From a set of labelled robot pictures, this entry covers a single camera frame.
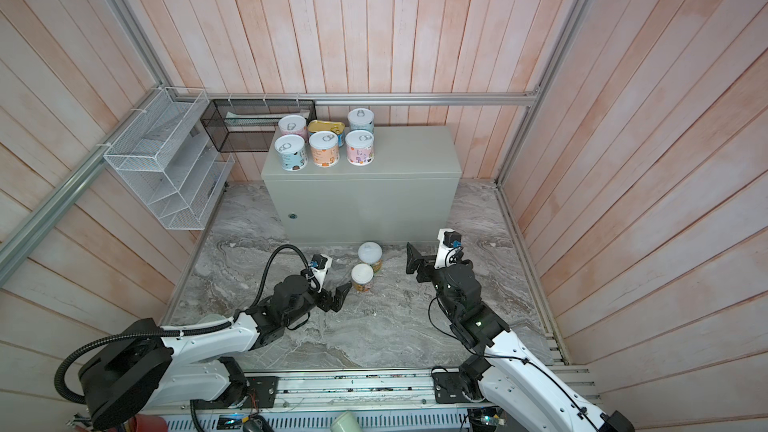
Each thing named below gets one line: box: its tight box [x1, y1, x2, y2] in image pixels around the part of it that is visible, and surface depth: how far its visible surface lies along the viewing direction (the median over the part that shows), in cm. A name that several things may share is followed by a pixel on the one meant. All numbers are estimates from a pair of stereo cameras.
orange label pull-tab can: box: [309, 130, 340, 168], surface depth 76 cm
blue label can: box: [348, 108, 375, 133], surface depth 83 cm
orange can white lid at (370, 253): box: [358, 241, 383, 273], surface depth 93 cm
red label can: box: [345, 130, 375, 167], surface depth 76 cm
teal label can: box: [274, 134, 308, 172], surface depth 75 cm
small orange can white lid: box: [351, 263, 374, 293], surface depth 90 cm
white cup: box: [330, 409, 363, 432], surface depth 65 cm
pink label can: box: [278, 115, 308, 142], surface depth 81 cm
